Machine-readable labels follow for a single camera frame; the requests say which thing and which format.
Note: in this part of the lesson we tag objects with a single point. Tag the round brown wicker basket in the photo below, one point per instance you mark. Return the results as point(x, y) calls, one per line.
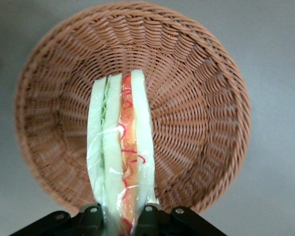
point(199, 98)

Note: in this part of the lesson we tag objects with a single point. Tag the plastic-wrapped triangle sandwich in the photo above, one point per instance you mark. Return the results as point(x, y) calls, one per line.
point(110, 147)

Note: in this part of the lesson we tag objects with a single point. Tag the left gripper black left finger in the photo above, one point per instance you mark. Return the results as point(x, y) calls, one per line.
point(64, 226)

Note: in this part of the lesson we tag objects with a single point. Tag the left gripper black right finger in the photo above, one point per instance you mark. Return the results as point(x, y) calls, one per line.
point(177, 223)

